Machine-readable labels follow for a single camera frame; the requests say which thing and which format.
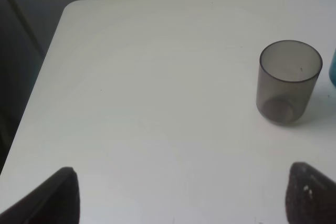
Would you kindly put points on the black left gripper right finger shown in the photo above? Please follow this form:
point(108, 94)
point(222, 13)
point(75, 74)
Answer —
point(310, 195)

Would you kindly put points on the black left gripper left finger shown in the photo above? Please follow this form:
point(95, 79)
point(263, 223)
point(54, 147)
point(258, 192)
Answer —
point(56, 200)

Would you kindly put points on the grey translucent cup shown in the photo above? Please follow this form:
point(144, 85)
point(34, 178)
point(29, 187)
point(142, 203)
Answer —
point(288, 72)

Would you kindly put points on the teal translucent cup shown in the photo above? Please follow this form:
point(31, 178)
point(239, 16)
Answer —
point(332, 70)

